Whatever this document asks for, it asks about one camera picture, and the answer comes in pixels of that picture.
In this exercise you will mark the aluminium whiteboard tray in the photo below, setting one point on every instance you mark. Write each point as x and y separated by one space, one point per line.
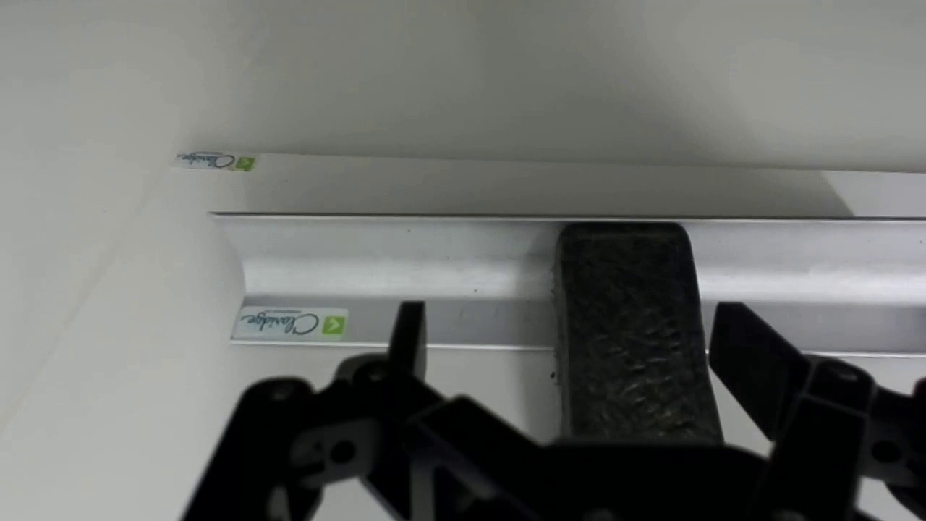
524 280

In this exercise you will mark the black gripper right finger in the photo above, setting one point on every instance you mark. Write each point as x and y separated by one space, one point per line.
829 419

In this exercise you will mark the white whiteboard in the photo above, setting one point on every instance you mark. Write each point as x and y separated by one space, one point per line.
121 123

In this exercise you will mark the black whiteboard eraser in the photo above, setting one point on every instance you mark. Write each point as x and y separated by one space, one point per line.
631 334

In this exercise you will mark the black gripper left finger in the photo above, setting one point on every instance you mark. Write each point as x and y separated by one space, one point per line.
283 441

